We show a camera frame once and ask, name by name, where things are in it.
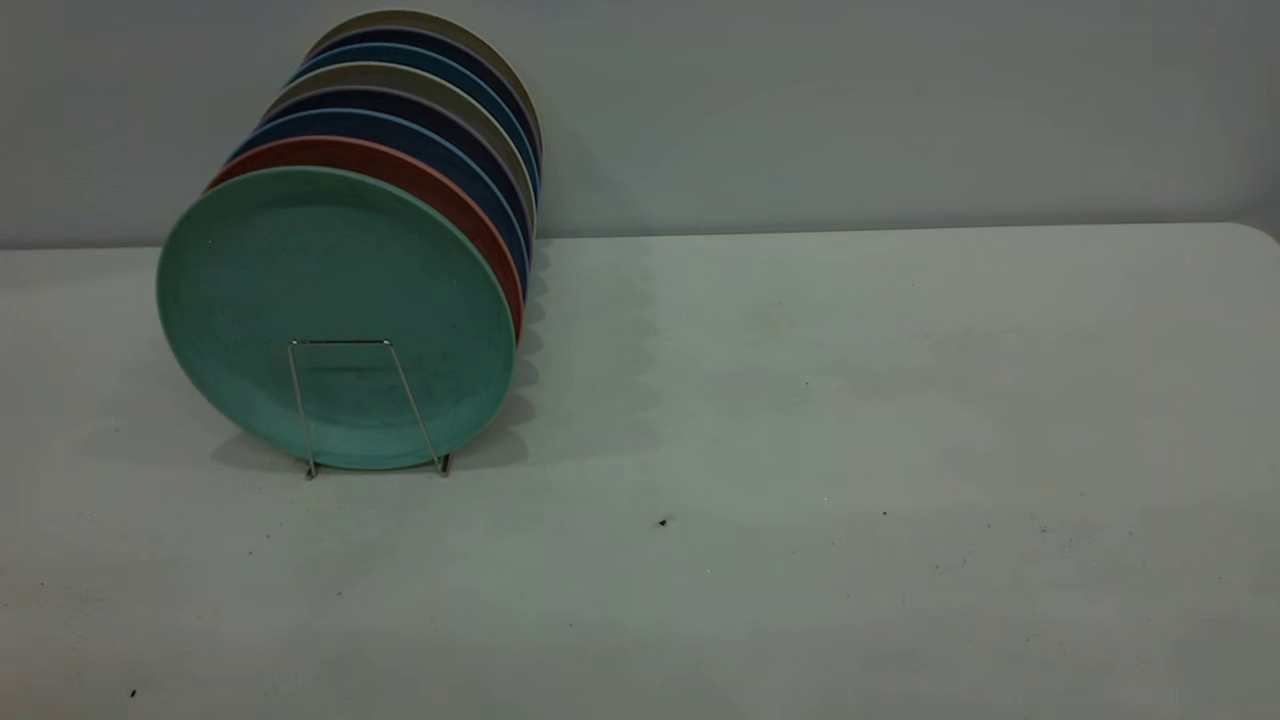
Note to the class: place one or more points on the purple plate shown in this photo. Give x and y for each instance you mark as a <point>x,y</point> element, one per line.
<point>380,100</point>
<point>430,40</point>

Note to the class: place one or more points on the pink plate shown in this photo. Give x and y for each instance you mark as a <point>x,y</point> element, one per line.
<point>400,165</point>

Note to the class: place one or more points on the blue plate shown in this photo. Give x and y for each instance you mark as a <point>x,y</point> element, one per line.
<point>420,58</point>
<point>400,130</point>

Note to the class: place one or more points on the green plate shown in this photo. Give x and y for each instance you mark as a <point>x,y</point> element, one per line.
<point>330,290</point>

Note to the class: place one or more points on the cream plate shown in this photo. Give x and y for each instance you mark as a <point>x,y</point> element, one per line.
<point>430,22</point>
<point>400,78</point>

